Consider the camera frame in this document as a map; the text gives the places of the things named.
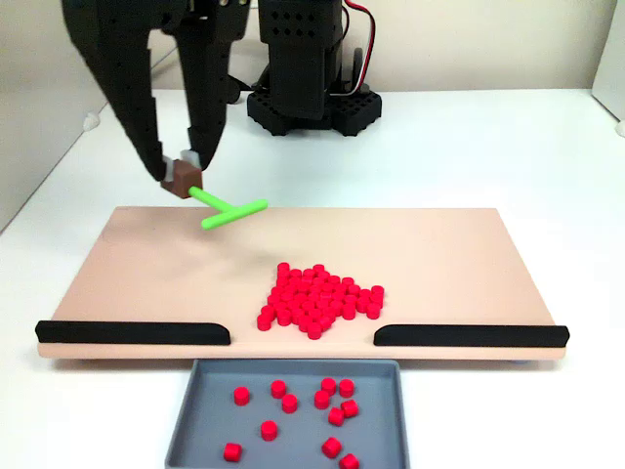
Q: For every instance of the beige flat board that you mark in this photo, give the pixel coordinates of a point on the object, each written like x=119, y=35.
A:
x=146, y=273

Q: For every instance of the black edge rail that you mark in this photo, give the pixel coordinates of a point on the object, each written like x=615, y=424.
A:
x=469, y=336
x=132, y=333

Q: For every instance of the small white clip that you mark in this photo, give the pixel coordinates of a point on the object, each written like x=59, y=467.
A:
x=90, y=121

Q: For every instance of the grey rectangular tray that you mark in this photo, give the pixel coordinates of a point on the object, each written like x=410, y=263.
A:
x=205, y=425

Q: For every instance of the red cylindrical granule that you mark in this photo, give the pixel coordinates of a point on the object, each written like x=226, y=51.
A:
x=349, y=408
x=314, y=306
x=307, y=275
x=286, y=295
x=268, y=308
x=320, y=279
x=274, y=291
x=325, y=305
x=373, y=310
x=313, y=284
x=264, y=318
x=277, y=284
x=317, y=313
x=313, y=328
x=325, y=296
x=283, y=267
x=331, y=313
x=331, y=447
x=315, y=296
x=295, y=313
x=328, y=386
x=349, y=461
x=332, y=280
x=233, y=452
x=378, y=299
x=350, y=299
x=337, y=305
x=336, y=416
x=296, y=299
x=337, y=296
x=269, y=430
x=321, y=399
x=281, y=313
x=350, y=310
x=295, y=272
x=362, y=302
x=304, y=320
x=241, y=396
x=289, y=287
x=278, y=389
x=324, y=323
x=366, y=292
x=292, y=280
x=283, y=303
x=348, y=281
x=289, y=403
x=271, y=299
x=324, y=287
x=378, y=289
x=317, y=270
x=302, y=283
x=305, y=300
x=354, y=289
x=280, y=276
x=346, y=388
x=336, y=287

